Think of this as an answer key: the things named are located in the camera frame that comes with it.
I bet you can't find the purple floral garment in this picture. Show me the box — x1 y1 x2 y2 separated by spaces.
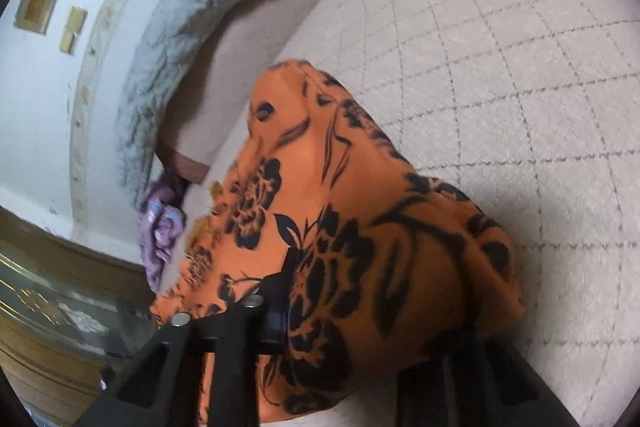
137 179 187 293

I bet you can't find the wooden door with glass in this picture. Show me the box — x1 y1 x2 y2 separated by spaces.
0 207 161 427

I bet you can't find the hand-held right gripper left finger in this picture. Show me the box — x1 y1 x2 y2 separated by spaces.
80 249 301 427

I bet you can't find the grey quilted pillow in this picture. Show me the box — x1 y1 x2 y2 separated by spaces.
116 0 273 202

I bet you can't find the orange black floral blouse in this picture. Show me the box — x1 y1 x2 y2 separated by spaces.
149 59 526 425

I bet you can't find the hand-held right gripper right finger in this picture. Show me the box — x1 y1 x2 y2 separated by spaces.
395 324 583 427

